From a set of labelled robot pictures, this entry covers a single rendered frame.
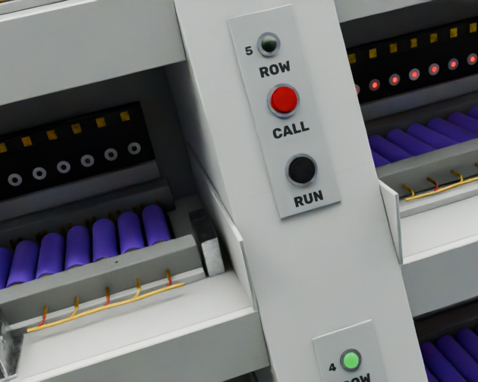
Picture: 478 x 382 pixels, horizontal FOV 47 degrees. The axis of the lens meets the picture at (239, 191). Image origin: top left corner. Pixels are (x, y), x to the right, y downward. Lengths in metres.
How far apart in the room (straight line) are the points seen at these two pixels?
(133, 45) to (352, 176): 0.15
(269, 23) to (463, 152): 0.19
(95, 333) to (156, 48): 0.18
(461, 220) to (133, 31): 0.25
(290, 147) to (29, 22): 0.16
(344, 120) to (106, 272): 0.18
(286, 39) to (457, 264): 0.18
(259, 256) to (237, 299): 0.03
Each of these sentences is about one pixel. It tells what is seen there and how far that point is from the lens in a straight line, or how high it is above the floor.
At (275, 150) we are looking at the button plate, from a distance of 0.33.
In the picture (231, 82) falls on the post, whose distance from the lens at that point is 0.33.
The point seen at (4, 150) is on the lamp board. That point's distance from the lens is 0.49.
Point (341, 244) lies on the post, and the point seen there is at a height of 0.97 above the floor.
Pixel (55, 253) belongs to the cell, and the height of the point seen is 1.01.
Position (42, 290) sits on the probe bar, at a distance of 0.38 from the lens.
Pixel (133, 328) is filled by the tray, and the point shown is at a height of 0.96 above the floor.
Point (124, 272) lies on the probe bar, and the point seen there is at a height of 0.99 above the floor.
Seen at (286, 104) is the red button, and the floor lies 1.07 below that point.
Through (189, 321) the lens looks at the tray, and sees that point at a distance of 0.35.
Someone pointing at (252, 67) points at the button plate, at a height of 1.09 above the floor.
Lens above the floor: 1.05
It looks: 5 degrees down
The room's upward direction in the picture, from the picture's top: 15 degrees counter-clockwise
